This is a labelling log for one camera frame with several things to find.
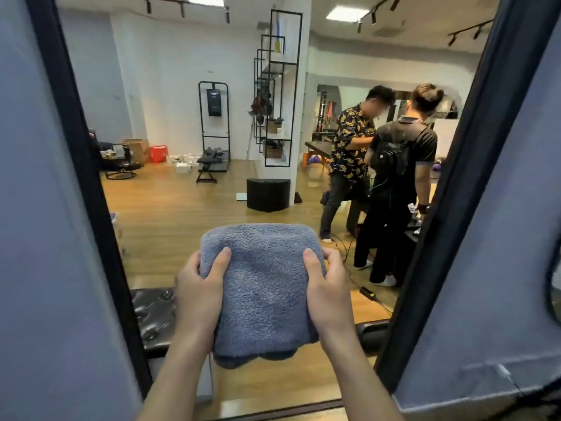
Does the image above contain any person's left hand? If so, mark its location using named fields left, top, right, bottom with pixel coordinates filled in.
left=174, top=246, right=232, bottom=342

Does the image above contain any person's right hand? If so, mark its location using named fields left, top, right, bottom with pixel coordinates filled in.
left=302, top=247, right=356, bottom=347

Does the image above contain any grey-blue towel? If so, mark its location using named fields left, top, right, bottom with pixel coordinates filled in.
left=199, top=223, right=327, bottom=370

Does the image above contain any person's right forearm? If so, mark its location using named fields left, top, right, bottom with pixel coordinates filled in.
left=318, top=331, right=406, bottom=421

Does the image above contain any person's left forearm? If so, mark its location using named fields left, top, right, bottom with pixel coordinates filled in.
left=136, top=331, right=216, bottom=421

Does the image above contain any black leather bench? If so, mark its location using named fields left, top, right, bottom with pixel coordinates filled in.
left=130, top=287, right=177, bottom=359

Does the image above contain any black round stool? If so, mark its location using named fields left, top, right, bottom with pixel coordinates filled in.
left=246, top=178, right=291, bottom=213

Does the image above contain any black workout bench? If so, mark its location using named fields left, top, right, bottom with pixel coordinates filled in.
left=195, top=147, right=225, bottom=184

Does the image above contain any black backpack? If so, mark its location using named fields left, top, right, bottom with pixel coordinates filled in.
left=371, top=122, right=428, bottom=195

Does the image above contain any cardboard box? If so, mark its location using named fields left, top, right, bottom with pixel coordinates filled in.
left=122, top=139, right=150, bottom=164

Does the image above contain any black stand with screen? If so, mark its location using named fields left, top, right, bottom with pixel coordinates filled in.
left=198, top=81, right=231, bottom=173

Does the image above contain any black low chair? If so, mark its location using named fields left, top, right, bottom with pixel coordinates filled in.
left=89, top=130, right=143, bottom=180

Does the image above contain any black metal shelf unit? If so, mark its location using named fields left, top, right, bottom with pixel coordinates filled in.
left=253, top=9, right=303, bottom=168

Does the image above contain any black ceiling track light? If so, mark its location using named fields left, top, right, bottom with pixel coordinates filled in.
left=356, top=0, right=402, bottom=34
left=447, top=18, right=495, bottom=47
left=138, top=0, right=231, bottom=24

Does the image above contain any black cable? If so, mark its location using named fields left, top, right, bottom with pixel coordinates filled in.
left=330, top=232, right=394, bottom=315

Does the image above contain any black window frame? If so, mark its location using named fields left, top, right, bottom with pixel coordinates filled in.
left=24, top=0, right=561, bottom=421

